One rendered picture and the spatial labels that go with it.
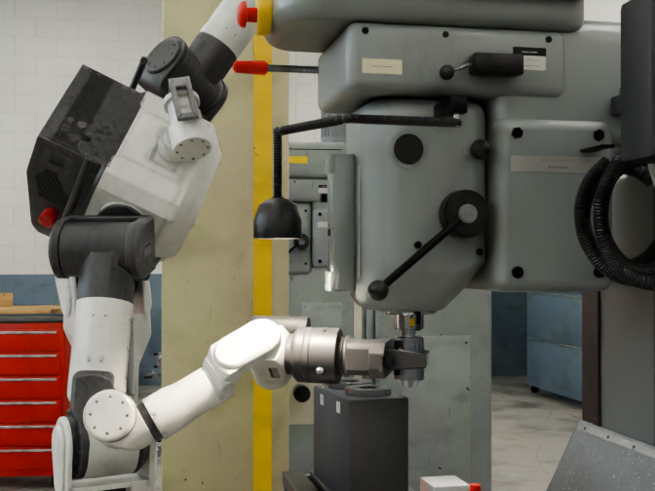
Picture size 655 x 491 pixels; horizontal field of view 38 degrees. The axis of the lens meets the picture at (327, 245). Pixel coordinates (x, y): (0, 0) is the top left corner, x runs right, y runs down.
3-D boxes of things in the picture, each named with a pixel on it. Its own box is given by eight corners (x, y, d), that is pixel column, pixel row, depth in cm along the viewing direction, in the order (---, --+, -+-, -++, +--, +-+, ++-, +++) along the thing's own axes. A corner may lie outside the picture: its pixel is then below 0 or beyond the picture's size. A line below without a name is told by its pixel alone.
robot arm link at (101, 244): (52, 296, 149) (60, 214, 154) (70, 310, 158) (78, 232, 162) (125, 297, 149) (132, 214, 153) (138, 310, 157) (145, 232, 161)
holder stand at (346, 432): (348, 501, 176) (348, 393, 176) (312, 474, 197) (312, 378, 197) (408, 496, 180) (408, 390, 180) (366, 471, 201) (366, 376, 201)
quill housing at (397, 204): (368, 314, 137) (368, 92, 137) (338, 306, 157) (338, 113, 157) (493, 312, 141) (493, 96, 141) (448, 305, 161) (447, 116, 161)
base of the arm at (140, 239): (54, 298, 156) (41, 238, 150) (76, 258, 167) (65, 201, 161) (144, 299, 155) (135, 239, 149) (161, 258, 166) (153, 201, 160)
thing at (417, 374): (427, 381, 147) (427, 343, 147) (397, 381, 146) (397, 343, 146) (420, 377, 151) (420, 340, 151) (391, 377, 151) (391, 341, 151)
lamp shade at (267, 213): (244, 239, 143) (244, 197, 143) (284, 239, 147) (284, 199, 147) (270, 238, 137) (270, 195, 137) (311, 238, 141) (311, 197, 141)
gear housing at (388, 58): (348, 89, 135) (348, 18, 135) (316, 114, 159) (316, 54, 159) (567, 96, 141) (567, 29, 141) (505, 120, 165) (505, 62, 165)
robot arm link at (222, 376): (287, 337, 148) (211, 382, 145) (296, 367, 155) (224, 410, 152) (266, 310, 151) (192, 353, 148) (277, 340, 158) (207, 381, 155)
